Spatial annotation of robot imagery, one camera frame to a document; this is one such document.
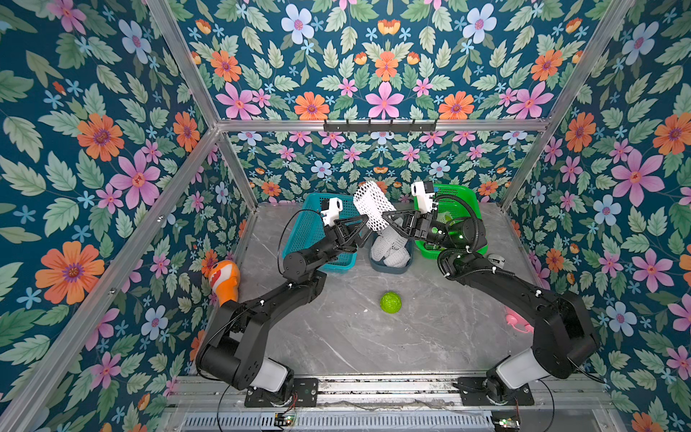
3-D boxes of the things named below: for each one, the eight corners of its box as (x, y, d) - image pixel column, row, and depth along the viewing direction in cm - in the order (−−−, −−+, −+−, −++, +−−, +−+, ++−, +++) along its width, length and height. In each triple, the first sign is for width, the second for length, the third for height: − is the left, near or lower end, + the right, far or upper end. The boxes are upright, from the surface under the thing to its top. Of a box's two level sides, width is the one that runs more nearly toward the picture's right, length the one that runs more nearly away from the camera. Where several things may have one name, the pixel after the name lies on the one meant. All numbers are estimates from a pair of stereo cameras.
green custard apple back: (384, 317, 90) (386, 310, 84) (378, 303, 93) (379, 294, 88) (401, 311, 91) (403, 303, 86) (394, 297, 94) (395, 289, 89)
